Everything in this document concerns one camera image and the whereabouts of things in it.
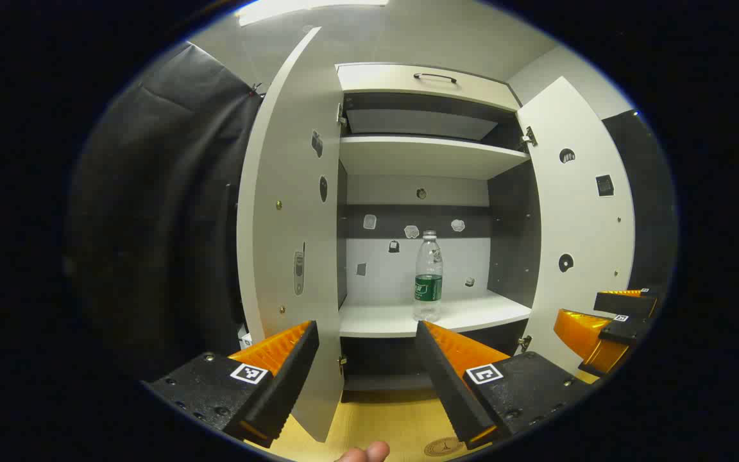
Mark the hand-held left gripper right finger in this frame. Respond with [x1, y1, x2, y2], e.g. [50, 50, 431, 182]
[416, 321, 591, 450]

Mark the white cabinet door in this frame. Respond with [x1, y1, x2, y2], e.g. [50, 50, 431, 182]
[236, 27, 344, 443]
[516, 76, 636, 376]

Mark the clear plastic bottle green label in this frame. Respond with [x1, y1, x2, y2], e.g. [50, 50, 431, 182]
[413, 230, 445, 323]

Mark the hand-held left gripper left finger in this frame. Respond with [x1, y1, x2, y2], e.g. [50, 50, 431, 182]
[142, 320, 320, 449]

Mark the white grey cabinet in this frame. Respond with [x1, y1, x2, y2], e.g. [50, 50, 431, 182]
[336, 62, 540, 402]

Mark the round wooden coaster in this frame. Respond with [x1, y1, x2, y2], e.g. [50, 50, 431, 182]
[424, 438, 464, 458]

